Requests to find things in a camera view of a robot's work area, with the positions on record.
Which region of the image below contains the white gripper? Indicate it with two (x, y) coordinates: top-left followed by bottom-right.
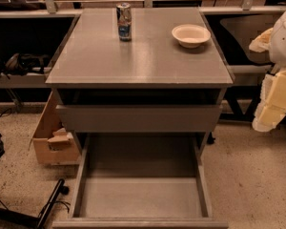
(249, 28), (286, 132)

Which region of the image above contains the redbull can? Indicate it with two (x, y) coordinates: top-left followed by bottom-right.
(116, 3), (132, 41)

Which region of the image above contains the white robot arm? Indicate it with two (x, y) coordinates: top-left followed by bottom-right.
(249, 11), (286, 132)

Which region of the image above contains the grey drawer cabinet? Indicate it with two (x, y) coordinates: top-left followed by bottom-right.
(45, 7), (235, 151)

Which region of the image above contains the open middle drawer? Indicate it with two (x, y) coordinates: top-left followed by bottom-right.
(52, 135), (228, 229)

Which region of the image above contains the top grey drawer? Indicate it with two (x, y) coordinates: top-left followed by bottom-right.
(56, 105), (222, 133)

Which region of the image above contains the black office chair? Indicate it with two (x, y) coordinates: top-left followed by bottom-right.
(219, 13), (279, 66)

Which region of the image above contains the white paper bowl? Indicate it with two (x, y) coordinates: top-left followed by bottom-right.
(172, 24), (211, 49)

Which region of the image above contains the cardboard box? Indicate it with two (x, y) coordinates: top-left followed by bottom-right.
(32, 94), (81, 165)

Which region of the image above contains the black headset on shelf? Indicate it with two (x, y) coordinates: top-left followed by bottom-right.
(0, 53), (51, 76)

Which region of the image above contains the black chair base leg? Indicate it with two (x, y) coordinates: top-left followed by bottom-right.
(0, 178), (71, 229)

